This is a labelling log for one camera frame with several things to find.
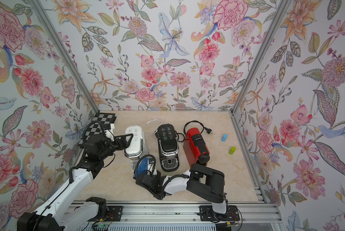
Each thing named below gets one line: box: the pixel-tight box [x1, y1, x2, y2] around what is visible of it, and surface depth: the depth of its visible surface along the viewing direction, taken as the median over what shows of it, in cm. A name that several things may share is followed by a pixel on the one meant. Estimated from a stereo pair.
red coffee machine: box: [183, 128, 211, 168], surface depth 81 cm
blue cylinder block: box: [220, 133, 228, 142], surface depth 105 cm
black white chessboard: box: [77, 112, 117, 149], surface depth 109 cm
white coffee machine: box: [124, 125, 149, 172], surface depth 76 cm
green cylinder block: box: [228, 146, 237, 155], surface depth 97 cm
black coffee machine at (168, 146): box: [156, 123, 180, 173], surface depth 80 cm
